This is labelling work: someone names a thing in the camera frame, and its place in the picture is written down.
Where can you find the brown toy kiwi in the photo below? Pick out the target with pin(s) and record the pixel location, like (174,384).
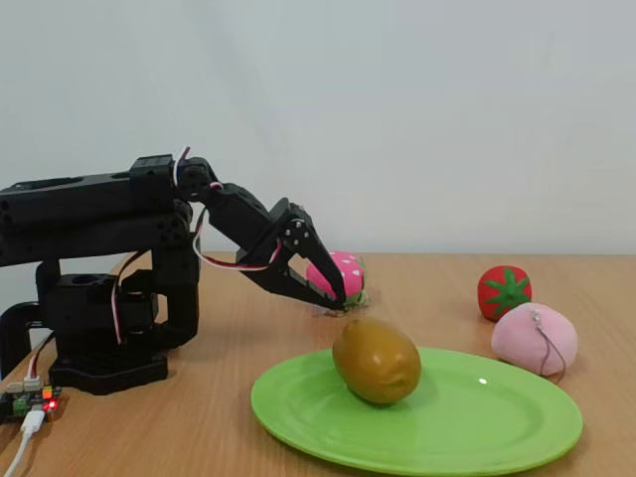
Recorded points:
(377,358)

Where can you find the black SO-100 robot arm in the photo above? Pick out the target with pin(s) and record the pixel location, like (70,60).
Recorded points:
(74,199)

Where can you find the green oval plate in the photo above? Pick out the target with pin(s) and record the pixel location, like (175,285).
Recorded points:
(472,422)

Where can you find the pink plush strawberry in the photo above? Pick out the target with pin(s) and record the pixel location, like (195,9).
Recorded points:
(350,273)

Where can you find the red toy tomato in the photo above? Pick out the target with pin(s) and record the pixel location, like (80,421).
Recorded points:
(502,293)

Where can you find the pale pink plush peach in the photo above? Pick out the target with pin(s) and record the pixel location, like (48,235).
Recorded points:
(522,338)

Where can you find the black table clamp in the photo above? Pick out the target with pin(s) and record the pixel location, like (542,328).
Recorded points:
(10,328)

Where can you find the motor controller circuit board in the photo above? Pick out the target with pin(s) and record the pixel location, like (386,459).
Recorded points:
(25,402)

